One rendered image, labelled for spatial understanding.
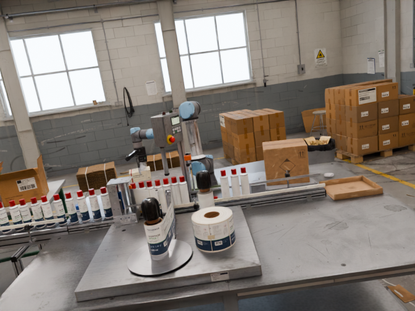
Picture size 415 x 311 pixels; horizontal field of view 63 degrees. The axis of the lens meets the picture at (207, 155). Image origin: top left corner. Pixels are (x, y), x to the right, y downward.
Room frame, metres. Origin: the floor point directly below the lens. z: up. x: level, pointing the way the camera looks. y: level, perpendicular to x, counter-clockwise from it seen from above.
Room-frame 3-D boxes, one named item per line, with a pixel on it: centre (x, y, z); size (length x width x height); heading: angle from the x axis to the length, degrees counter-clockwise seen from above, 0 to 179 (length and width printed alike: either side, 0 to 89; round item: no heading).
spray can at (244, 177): (2.07, -0.21, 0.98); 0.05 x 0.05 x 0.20
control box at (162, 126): (2.15, 0.23, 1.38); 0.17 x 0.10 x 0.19; 145
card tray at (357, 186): (2.07, -0.88, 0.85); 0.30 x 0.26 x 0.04; 90
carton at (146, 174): (2.60, 0.55, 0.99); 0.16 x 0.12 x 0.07; 99
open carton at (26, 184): (3.09, 1.73, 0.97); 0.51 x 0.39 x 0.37; 15
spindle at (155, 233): (1.47, 0.29, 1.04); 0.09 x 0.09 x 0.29
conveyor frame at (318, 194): (2.07, 0.12, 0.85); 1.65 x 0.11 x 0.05; 90
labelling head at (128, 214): (1.97, 0.54, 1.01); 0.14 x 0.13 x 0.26; 90
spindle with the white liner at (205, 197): (1.79, 0.04, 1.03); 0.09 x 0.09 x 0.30
